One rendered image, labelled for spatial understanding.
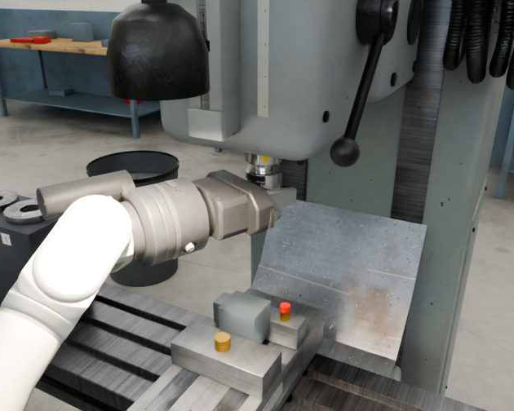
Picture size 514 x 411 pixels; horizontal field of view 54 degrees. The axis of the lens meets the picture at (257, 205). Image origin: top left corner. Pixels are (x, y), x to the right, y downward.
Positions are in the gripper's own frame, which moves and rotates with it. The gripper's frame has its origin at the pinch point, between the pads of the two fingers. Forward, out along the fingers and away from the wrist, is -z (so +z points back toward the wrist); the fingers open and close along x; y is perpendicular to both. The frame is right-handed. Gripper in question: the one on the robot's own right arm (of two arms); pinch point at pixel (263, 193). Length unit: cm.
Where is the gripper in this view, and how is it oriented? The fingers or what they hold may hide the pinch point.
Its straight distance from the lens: 65.1
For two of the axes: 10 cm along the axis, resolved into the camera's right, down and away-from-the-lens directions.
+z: -8.0, 2.3, -5.6
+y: -0.1, 9.2, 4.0
